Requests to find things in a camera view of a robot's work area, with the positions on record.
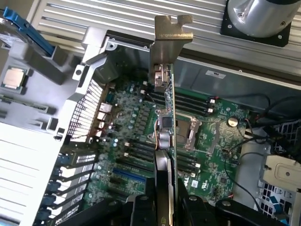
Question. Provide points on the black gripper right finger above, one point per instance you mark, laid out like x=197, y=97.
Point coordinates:
x=195, y=212

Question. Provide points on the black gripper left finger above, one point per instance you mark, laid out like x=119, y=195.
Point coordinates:
x=141, y=212

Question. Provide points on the blue expansion slot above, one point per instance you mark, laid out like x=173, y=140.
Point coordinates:
x=128, y=175

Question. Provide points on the green Dell motherboard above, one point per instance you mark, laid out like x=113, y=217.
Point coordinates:
x=211, y=169

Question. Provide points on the CPU socket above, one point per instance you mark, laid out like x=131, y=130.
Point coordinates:
x=190, y=131

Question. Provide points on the blue slot latch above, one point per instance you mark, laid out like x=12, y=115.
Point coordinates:
x=53, y=186
x=49, y=200
x=44, y=215
x=63, y=158

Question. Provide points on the silver metal disk bay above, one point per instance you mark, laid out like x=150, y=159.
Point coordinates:
x=282, y=169

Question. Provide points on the round coin battery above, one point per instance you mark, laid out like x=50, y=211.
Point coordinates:
x=232, y=122

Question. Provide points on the open grey PC case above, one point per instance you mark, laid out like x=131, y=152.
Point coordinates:
x=235, y=77

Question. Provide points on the green RAM stick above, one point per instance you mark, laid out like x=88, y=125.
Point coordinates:
x=21, y=100

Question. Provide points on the grey parts rack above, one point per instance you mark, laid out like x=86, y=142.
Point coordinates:
x=35, y=77

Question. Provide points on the silver CPU chip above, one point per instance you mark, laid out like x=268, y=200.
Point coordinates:
x=13, y=78

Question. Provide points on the silver hard disk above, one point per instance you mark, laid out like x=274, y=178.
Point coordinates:
x=9, y=33

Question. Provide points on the blue plastic disk bracket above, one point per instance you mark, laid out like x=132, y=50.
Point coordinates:
x=28, y=30

